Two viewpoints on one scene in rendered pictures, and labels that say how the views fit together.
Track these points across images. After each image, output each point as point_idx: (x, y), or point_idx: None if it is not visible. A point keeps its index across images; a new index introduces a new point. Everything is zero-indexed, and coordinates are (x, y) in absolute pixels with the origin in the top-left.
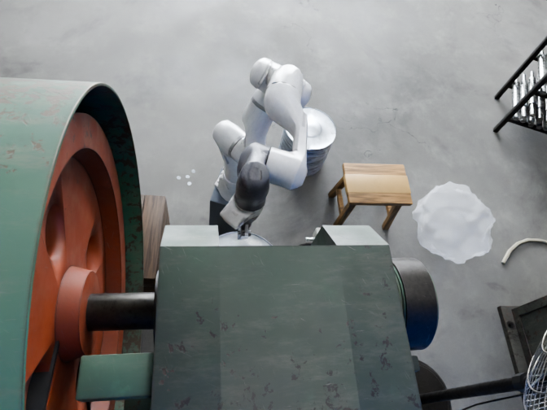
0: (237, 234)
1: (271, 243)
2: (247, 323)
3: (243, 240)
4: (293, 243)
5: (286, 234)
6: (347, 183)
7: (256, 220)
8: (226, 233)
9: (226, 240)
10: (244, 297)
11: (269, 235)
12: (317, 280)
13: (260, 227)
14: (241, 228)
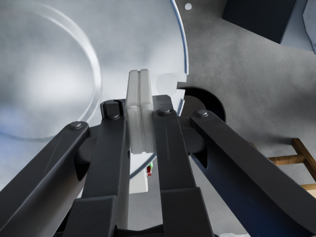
0: (176, 54)
1: (229, 64)
2: None
3: (154, 80)
4: (227, 94)
5: (241, 84)
6: (312, 192)
7: (267, 41)
8: (176, 11)
9: (148, 13)
10: None
11: (241, 60)
12: None
13: (255, 47)
14: (86, 178)
